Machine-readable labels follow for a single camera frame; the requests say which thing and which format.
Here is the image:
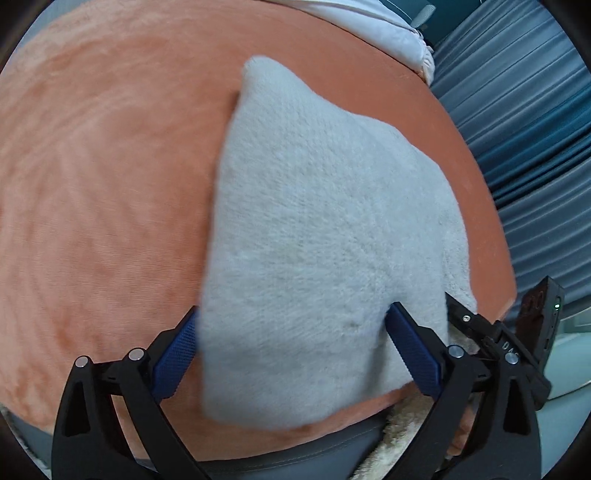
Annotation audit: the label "beige knit sweater black hearts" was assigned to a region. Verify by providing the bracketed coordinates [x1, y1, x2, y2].
[197, 57, 477, 430]

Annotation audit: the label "blue-grey pleated curtain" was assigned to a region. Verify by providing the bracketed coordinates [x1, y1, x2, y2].
[432, 1, 590, 314]

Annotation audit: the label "orange plush bed blanket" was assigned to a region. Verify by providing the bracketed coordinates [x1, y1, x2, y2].
[1, 1, 517, 433]

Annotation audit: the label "white bedside lamp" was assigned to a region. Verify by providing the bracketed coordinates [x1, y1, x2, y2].
[411, 3, 436, 29]

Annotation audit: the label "white folded duvet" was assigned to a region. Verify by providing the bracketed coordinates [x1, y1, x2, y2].
[283, 0, 436, 85]

